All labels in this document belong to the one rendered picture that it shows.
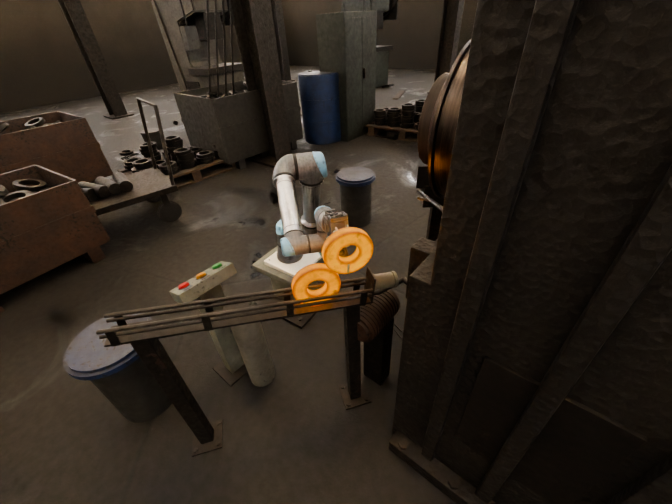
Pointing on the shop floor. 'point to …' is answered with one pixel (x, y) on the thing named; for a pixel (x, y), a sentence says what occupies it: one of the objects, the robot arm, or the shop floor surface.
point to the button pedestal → (208, 289)
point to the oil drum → (320, 106)
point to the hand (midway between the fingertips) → (347, 245)
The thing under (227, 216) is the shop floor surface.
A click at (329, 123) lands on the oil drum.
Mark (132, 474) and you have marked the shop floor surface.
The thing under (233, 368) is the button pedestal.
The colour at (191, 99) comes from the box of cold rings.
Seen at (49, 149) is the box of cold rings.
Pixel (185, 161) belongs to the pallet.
